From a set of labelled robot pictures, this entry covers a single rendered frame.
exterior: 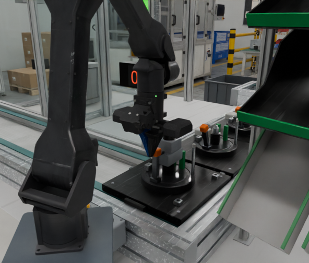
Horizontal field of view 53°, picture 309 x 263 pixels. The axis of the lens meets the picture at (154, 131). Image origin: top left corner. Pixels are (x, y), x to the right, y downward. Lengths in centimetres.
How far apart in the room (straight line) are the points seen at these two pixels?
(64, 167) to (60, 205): 5
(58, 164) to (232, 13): 1183
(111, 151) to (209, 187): 40
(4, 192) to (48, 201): 64
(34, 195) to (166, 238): 29
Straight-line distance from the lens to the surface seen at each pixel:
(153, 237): 65
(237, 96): 194
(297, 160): 65
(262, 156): 67
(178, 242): 62
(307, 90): 62
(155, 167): 73
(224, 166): 89
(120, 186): 78
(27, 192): 45
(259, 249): 80
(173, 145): 74
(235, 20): 1210
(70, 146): 41
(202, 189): 77
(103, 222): 51
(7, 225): 92
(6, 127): 149
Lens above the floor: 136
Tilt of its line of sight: 20 degrees down
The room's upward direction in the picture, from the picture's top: straight up
